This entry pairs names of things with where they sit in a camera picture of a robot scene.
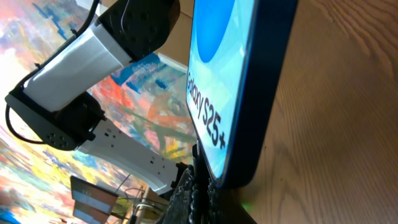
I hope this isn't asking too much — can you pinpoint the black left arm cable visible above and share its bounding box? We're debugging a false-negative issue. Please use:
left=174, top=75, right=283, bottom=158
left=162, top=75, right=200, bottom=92
left=4, top=0, right=102, bottom=146

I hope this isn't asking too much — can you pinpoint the grey striped box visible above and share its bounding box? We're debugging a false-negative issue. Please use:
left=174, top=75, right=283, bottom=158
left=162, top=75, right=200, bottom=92
left=70, top=175, right=118, bottom=224

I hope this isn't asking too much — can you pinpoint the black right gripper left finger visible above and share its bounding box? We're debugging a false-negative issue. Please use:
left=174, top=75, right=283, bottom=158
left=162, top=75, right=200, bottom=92
left=157, top=165, right=199, bottom=224

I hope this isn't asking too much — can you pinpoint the colourful abstract painting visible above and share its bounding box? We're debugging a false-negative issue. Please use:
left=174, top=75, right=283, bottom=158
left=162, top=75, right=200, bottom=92
left=1, top=1, right=194, bottom=223

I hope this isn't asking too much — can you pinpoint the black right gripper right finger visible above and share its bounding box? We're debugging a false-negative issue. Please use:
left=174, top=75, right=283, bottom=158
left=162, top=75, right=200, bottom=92
left=207, top=181, right=256, bottom=224

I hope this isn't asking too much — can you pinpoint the blue screen smartphone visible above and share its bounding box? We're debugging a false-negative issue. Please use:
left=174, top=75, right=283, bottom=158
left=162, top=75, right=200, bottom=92
left=186, top=0, right=298, bottom=189

